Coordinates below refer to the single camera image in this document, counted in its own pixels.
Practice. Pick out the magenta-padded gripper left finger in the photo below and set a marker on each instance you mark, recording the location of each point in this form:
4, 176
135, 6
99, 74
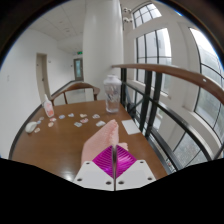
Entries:
96, 173

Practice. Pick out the wooden chair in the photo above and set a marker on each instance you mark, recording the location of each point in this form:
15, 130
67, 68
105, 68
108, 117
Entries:
80, 86

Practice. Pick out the arched upper window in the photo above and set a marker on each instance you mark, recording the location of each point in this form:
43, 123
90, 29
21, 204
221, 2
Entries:
146, 15

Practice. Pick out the white security camera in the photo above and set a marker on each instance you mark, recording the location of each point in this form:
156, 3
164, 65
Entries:
126, 20
127, 10

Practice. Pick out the pink towel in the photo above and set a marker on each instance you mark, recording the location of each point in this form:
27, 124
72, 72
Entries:
100, 140

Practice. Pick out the wooden-topped black railing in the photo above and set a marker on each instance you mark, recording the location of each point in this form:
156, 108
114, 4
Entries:
173, 71

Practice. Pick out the small blue sticker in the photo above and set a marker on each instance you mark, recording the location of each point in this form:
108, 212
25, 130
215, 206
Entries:
38, 122
61, 116

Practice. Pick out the white pink pump bottle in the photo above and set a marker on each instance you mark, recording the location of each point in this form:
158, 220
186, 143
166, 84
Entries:
49, 108

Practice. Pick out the clear plastic drink bottle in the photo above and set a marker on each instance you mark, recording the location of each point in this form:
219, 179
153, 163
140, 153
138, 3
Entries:
112, 95

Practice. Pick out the green exit sign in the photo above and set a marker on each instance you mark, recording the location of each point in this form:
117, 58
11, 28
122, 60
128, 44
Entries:
79, 52

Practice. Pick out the small pink sticker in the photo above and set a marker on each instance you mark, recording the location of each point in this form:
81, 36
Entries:
37, 130
83, 115
84, 120

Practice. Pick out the small orange sticker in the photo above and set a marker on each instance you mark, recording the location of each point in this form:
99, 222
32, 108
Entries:
50, 124

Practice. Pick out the white side door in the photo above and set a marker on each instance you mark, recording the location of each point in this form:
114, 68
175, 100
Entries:
42, 75

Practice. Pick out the white card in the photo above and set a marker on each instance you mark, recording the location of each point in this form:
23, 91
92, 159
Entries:
130, 126

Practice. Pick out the small red sticker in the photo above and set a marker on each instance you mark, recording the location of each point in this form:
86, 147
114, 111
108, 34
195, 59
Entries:
53, 119

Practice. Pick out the glass double door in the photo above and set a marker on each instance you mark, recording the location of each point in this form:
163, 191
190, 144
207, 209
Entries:
78, 69

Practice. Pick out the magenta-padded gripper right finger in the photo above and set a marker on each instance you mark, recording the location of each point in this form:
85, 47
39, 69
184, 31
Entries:
133, 173

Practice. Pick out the tall black-framed window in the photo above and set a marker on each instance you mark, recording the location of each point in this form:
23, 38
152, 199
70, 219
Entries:
153, 56

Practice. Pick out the small pale sticker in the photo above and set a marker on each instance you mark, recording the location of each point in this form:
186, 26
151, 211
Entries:
41, 118
96, 116
71, 115
78, 124
100, 123

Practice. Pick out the large curved window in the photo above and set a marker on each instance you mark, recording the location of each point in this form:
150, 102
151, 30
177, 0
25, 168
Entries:
208, 83

